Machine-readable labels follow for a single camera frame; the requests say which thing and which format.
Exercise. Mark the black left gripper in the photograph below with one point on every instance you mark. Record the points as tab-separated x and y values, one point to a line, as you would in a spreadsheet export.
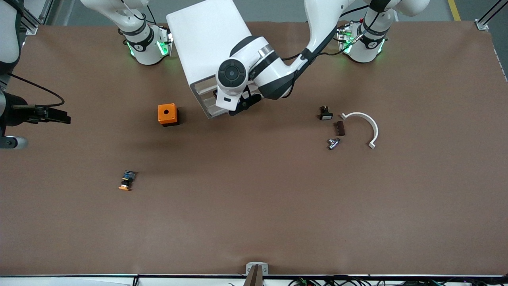
214	93

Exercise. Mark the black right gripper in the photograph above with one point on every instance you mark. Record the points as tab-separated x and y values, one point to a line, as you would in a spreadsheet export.
18	114

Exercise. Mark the orange emergency stop button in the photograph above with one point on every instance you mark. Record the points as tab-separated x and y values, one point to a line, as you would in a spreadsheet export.
127	180

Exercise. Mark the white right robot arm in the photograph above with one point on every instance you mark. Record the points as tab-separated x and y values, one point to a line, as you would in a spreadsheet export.
8	31

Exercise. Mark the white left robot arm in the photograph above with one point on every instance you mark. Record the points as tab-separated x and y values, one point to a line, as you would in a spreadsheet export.
270	75

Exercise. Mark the small metal connector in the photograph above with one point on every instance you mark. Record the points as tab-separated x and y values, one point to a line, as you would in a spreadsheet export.
332	144

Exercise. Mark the brown terminal block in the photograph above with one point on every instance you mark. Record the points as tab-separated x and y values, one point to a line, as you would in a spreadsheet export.
340	128

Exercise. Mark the black push-button switch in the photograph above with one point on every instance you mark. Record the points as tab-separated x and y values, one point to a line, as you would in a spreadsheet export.
326	116

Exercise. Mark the orange button enclosure box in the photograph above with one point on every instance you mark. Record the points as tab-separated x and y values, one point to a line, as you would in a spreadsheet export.
166	113

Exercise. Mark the aluminium frame post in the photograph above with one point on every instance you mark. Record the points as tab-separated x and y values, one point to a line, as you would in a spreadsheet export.
482	26
31	28

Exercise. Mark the white curved plastic bracket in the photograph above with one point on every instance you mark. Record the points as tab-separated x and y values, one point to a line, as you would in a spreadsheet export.
375	129

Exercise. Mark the grey metal table bracket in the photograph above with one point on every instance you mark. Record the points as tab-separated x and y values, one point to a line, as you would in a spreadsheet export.
250	268

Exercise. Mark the dark camera mount beam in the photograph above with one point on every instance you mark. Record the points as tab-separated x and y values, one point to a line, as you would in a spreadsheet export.
254	280

